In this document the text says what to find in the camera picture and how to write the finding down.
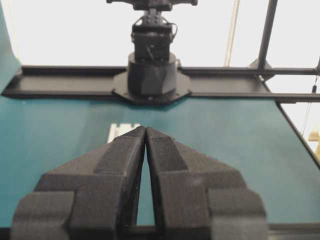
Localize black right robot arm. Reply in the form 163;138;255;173
126;0;269;240

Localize silver aluminium extrusion rail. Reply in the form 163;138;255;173
107;123;140;143

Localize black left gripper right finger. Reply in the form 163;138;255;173
145;127;269;240

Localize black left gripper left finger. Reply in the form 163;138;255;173
10;126;146;240

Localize black frame rail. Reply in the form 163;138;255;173
1;0;320;106

